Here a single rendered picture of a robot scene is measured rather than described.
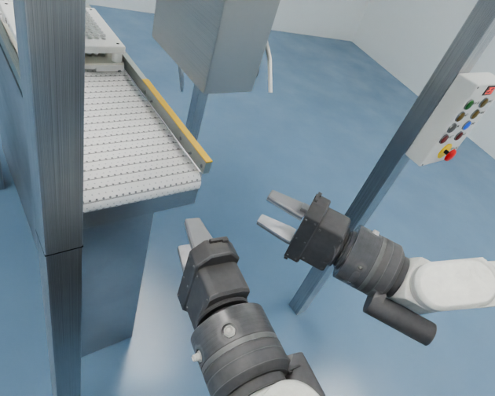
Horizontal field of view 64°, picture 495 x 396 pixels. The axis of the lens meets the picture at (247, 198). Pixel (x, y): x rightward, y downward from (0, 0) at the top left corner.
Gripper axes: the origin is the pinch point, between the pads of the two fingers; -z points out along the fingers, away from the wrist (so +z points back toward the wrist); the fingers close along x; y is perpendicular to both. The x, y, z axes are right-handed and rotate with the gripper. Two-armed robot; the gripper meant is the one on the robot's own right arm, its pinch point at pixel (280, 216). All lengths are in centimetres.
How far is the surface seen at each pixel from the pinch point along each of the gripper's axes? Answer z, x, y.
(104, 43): -62, 7, 36
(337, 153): 4, 103, 212
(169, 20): -34.6, -13.0, 18.7
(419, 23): 17, 45, 433
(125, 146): -37.3, 14.0, 12.9
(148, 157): -31.7, 14.0, 13.2
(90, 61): -63, 11, 33
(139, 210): -28.3, 22.9, 6.9
